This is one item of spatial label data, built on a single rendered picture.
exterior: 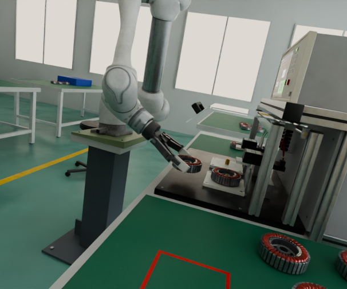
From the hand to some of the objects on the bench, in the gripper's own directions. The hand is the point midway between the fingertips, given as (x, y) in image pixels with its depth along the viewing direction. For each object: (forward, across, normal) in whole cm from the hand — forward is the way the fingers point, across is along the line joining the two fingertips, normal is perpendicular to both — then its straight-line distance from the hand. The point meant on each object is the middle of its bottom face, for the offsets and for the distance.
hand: (186, 162), depth 94 cm
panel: (+38, -16, +15) cm, 44 cm away
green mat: (+37, -81, +12) cm, 90 cm away
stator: (+31, +31, +8) cm, 45 cm away
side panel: (+52, +16, +20) cm, 58 cm away
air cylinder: (+29, -4, +10) cm, 31 cm away
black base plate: (+19, -16, +1) cm, 25 cm away
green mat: (+37, +48, +12) cm, 62 cm away
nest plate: (+16, -28, +2) cm, 33 cm away
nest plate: (+16, -4, +2) cm, 17 cm away
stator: (+16, -4, +3) cm, 17 cm away
